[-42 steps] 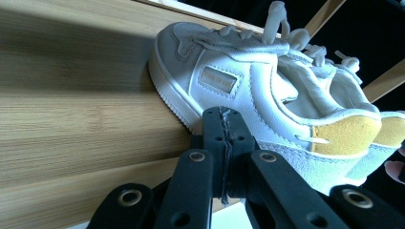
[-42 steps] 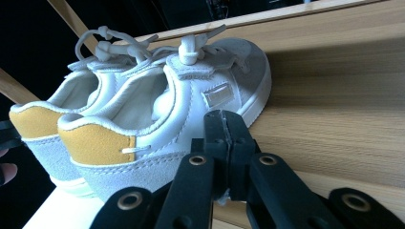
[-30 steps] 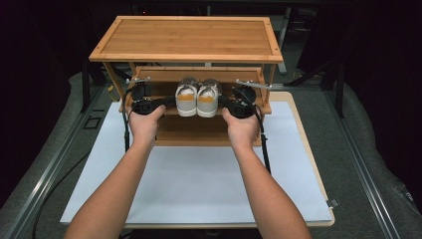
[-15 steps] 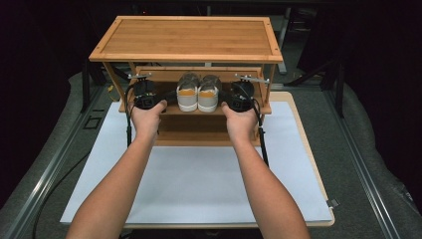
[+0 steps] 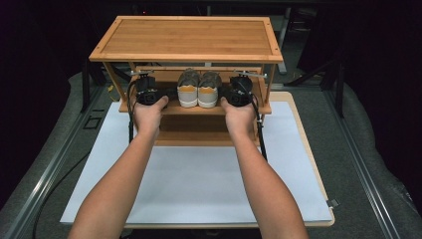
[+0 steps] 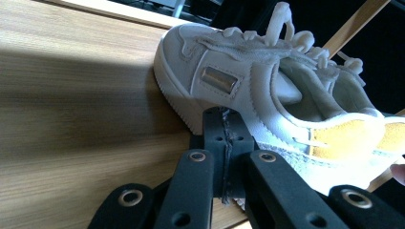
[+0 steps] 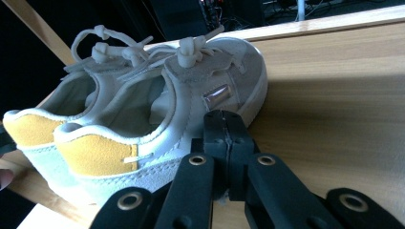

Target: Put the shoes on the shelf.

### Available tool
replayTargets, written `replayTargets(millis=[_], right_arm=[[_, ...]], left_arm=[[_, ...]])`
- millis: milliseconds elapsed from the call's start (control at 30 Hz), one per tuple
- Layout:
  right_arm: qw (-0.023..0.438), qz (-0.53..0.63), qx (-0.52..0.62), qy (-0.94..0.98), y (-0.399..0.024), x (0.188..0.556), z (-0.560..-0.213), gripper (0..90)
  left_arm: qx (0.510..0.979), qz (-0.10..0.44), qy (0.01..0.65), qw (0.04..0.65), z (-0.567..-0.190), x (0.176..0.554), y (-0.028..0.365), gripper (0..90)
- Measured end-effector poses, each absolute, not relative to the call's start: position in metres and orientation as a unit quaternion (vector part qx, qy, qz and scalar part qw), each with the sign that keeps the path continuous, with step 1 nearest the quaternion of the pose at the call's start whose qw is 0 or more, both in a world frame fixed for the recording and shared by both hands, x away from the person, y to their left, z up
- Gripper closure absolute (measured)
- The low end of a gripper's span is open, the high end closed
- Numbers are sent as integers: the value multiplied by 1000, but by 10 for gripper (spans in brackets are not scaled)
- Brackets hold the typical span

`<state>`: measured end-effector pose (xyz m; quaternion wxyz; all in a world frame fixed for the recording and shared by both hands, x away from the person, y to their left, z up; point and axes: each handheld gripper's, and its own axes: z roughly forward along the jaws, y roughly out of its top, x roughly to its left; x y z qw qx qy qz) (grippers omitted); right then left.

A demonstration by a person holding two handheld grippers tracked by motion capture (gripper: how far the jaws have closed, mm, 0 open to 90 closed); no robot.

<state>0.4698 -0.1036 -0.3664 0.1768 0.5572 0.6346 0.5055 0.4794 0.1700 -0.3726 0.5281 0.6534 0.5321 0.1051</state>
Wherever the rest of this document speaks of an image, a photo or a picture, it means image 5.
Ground wooden board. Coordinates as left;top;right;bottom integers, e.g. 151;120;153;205
123;91;336;230

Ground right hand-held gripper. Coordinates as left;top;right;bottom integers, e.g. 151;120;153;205
227;69;268;108

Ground person's right hand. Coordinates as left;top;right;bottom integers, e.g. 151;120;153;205
219;97;259;138

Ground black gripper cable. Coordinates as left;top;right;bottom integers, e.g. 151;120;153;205
126;79;138;144
250;99;269;162

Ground grey white sneaker yellow heel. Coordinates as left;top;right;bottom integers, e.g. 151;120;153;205
176;68;201;109

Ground person's left hand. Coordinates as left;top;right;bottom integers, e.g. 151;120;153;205
132;95;170;138

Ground wooden shoe rack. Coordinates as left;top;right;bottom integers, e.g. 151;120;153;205
89;15;285;147

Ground white table mat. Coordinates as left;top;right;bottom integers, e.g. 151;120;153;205
60;101;333;224

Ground black metal stand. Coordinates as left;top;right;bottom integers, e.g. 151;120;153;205
81;59;93;114
288;43;346;119

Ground aluminium rail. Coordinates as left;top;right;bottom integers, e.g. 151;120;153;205
0;87;107;239
324;89;402;239

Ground pair of grey sneakers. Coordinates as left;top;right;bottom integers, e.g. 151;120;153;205
197;71;223;110

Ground black floor cable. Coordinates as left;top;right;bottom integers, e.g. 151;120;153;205
31;150;93;239

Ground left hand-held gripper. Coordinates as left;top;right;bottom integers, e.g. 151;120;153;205
129;69;168;107

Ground grey metal stand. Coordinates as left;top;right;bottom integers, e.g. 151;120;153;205
277;9;293;75

